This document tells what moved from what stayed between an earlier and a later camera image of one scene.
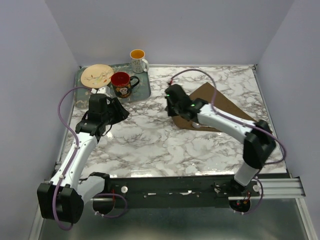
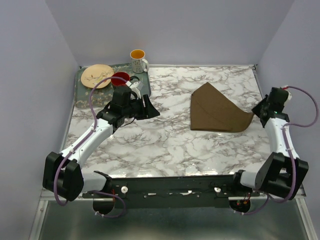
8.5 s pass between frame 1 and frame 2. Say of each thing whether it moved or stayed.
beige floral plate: stayed
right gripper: moved
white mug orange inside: stayed
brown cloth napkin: moved
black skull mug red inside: stayed
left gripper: moved
